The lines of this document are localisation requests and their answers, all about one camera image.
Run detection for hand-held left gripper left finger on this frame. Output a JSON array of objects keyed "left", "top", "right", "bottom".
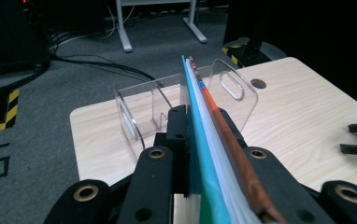
[{"left": 153, "top": 105, "right": 190, "bottom": 199}]

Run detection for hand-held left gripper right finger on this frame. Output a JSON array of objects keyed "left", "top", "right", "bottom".
[{"left": 218, "top": 107, "right": 250, "bottom": 150}]

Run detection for colourful picture book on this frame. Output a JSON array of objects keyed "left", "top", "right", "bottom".
[{"left": 180, "top": 54, "right": 289, "bottom": 224}]

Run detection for clear acrylic book rack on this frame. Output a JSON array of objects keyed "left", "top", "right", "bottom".
[{"left": 114, "top": 58, "right": 260, "bottom": 161}]

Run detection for black round table grommet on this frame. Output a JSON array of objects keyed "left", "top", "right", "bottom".
[{"left": 250, "top": 77, "right": 267, "bottom": 90}]

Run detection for black yellow striped stand base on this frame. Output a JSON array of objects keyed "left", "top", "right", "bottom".
[
  {"left": 221, "top": 36, "right": 289, "bottom": 68},
  {"left": 0, "top": 88, "right": 21, "bottom": 135}
]

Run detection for black floor cables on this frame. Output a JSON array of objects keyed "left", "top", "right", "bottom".
[{"left": 49, "top": 53, "right": 156, "bottom": 82}]

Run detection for white metal desk frame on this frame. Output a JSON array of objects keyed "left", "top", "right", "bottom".
[{"left": 115, "top": 0, "right": 208, "bottom": 53}]

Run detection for white floor cable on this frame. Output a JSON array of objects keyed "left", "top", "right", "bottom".
[{"left": 50, "top": 5, "right": 136, "bottom": 49}]

